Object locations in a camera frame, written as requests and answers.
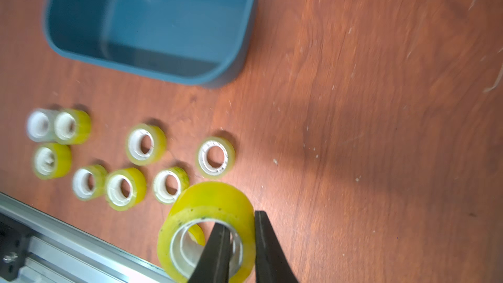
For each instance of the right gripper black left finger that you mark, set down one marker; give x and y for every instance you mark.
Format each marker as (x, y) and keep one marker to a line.
(213, 265)

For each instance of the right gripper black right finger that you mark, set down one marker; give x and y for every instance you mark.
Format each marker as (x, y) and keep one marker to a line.
(271, 264)

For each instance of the yellow tape roll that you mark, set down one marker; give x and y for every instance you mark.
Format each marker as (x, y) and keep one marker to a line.
(89, 182)
(52, 160)
(125, 188)
(145, 144)
(169, 183)
(72, 127)
(208, 201)
(215, 157)

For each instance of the clear white tape roll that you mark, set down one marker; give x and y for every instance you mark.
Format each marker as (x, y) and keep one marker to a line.
(40, 125)

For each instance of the teal plastic storage box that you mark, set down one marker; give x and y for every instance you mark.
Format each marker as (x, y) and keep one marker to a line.
(187, 42)

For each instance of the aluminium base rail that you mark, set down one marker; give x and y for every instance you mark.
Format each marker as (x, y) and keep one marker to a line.
(36, 247)

